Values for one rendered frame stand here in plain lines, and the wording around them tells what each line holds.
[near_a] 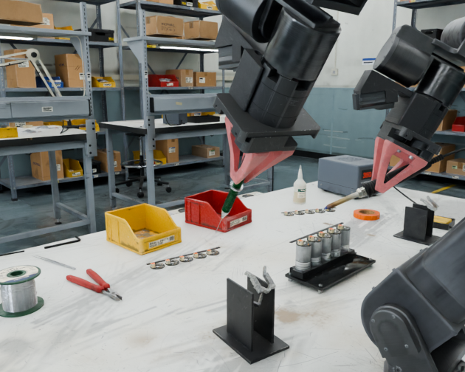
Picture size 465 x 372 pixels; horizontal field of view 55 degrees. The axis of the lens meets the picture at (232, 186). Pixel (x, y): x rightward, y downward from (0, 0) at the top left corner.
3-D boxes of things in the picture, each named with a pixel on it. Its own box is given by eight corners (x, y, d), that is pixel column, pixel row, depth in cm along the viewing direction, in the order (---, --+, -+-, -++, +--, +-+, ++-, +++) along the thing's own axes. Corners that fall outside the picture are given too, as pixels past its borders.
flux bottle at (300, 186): (303, 204, 117) (305, 166, 115) (291, 203, 119) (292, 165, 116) (307, 201, 120) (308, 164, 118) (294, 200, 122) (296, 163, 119)
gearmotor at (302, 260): (313, 272, 72) (314, 242, 71) (304, 277, 71) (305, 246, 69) (301, 268, 74) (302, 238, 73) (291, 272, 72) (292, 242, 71)
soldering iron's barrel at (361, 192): (329, 212, 71) (367, 195, 70) (325, 204, 70) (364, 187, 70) (328, 210, 72) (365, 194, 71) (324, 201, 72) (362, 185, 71)
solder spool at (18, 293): (-11, 319, 60) (-16, 283, 59) (4, 298, 66) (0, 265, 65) (38, 315, 61) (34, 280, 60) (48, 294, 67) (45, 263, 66)
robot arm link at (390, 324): (369, 302, 36) (442, 328, 33) (412, 270, 43) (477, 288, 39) (364, 371, 38) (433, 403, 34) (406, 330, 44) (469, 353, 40)
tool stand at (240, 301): (236, 381, 54) (271, 338, 47) (201, 310, 59) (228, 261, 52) (274, 365, 57) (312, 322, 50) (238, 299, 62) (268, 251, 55)
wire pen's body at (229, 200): (223, 215, 56) (253, 147, 49) (217, 206, 56) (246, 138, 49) (234, 213, 57) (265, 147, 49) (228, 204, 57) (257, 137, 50)
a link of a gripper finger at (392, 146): (363, 184, 67) (397, 128, 65) (352, 175, 74) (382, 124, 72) (402, 205, 67) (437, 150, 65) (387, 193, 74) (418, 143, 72)
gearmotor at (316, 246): (323, 268, 74) (325, 238, 73) (314, 271, 72) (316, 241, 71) (311, 263, 76) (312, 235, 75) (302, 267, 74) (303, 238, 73)
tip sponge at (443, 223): (455, 224, 101) (455, 218, 100) (447, 230, 97) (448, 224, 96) (420, 218, 105) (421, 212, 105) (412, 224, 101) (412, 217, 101)
